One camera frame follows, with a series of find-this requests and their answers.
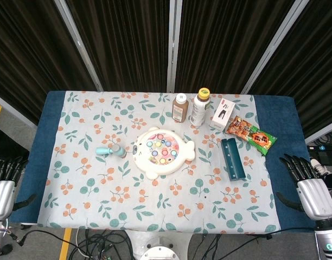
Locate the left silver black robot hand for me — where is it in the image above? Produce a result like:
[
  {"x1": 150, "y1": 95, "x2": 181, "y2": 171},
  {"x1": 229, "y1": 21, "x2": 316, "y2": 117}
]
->
[{"x1": 0, "y1": 155, "x2": 38, "y2": 222}]

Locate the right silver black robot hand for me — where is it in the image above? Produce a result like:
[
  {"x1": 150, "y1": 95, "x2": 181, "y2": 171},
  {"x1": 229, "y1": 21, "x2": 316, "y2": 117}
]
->
[{"x1": 276, "y1": 153, "x2": 332, "y2": 222}]

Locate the small teal toy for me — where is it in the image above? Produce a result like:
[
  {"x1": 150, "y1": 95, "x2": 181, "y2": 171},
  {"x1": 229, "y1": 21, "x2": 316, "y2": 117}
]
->
[{"x1": 95, "y1": 144, "x2": 127, "y2": 159}]

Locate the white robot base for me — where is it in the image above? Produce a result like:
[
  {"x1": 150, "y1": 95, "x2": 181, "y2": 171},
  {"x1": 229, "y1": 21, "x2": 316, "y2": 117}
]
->
[{"x1": 126, "y1": 230, "x2": 194, "y2": 260}]

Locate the white fish-shaped toy board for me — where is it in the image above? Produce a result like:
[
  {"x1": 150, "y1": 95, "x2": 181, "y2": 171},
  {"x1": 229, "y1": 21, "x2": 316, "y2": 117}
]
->
[{"x1": 132, "y1": 126, "x2": 196, "y2": 180}]

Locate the white sneaker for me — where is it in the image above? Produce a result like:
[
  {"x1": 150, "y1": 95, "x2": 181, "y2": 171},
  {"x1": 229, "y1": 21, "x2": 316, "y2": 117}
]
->
[{"x1": 310, "y1": 158, "x2": 332, "y2": 176}]

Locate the black garment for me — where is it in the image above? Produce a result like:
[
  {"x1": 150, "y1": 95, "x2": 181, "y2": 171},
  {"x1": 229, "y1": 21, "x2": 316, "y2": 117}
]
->
[{"x1": 0, "y1": 126, "x2": 30, "y2": 165}]

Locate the blue table cover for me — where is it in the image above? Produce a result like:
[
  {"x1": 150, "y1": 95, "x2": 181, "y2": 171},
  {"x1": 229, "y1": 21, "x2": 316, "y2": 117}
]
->
[{"x1": 10, "y1": 90, "x2": 318, "y2": 233}]

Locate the orange green snack packet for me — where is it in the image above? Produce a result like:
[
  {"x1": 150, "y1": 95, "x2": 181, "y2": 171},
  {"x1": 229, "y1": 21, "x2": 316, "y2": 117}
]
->
[{"x1": 225, "y1": 115, "x2": 278, "y2": 157}]

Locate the teal plastic tray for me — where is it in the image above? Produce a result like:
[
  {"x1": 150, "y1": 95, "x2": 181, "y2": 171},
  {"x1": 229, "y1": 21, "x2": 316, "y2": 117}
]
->
[{"x1": 220, "y1": 137, "x2": 247, "y2": 182}]

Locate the small white carton box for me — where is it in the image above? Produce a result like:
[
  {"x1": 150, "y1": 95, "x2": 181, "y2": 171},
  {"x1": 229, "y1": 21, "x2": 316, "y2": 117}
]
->
[{"x1": 210, "y1": 99, "x2": 237, "y2": 132}]

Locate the dark pleated curtain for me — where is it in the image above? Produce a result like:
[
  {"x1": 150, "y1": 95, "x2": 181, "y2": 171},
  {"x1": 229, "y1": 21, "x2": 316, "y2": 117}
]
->
[
  {"x1": 175, "y1": 0, "x2": 296, "y2": 94},
  {"x1": 65, "y1": 0, "x2": 172, "y2": 92},
  {"x1": 248, "y1": 0, "x2": 332, "y2": 138},
  {"x1": 0, "y1": 0, "x2": 99, "y2": 125}
]

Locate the white bottle yellow cap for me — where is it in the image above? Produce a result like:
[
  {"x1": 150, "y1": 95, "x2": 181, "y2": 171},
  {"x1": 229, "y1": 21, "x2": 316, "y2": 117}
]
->
[{"x1": 189, "y1": 88, "x2": 212, "y2": 127}]

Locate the floral printed tablecloth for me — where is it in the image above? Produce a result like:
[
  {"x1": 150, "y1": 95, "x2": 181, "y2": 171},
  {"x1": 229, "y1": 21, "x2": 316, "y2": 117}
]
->
[{"x1": 37, "y1": 90, "x2": 280, "y2": 235}]

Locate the brown juice bottle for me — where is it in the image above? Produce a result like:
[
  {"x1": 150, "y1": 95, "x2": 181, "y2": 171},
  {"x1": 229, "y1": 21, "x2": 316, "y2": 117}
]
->
[{"x1": 172, "y1": 93, "x2": 189, "y2": 123}]

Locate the black floor cable bundle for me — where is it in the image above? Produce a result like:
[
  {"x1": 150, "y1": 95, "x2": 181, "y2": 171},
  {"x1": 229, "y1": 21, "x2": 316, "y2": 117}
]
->
[{"x1": 8, "y1": 229, "x2": 134, "y2": 260}]

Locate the grey metal frame pole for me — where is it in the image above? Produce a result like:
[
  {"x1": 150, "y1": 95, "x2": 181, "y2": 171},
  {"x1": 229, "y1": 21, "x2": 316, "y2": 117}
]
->
[
  {"x1": 240, "y1": 0, "x2": 310, "y2": 95},
  {"x1": 167, "y1": 0, "x2": 182, "y2": 93},
  {"x1": 53, "y1": 0, "x2": 104, "y2": 92}
]

